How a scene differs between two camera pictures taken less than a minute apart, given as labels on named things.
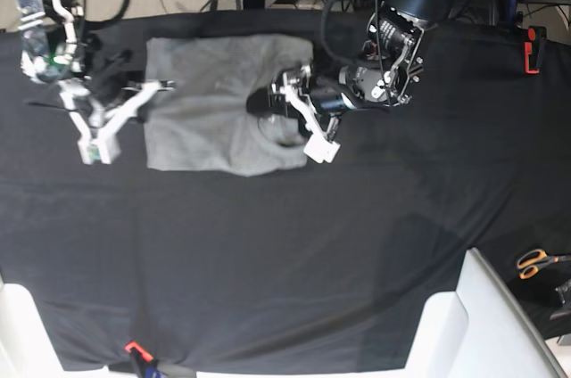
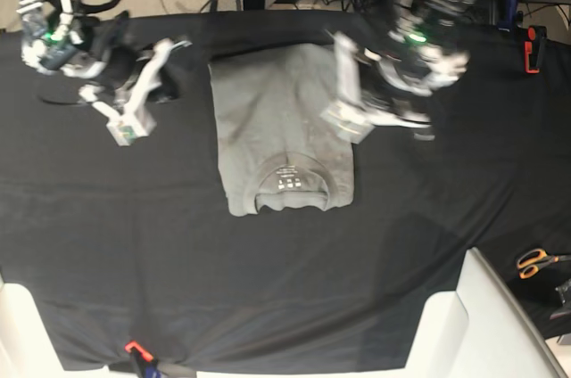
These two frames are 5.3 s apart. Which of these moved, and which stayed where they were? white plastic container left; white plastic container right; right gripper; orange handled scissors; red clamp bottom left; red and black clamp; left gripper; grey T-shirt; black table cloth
Moved: right gripper; grey T-shirt; left gripper
Stayed: red clamp bottom left; white plastic container left; black table cloth; orange handled scissors; white plastic container right; red and black clamp
